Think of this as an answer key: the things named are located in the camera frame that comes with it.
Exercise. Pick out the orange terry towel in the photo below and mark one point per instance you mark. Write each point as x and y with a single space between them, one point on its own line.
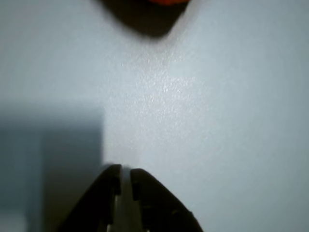
166 2

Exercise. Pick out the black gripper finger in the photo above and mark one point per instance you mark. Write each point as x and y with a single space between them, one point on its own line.
96 205
161 207

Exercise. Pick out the grey table mat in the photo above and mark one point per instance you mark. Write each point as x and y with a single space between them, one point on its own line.
193 108

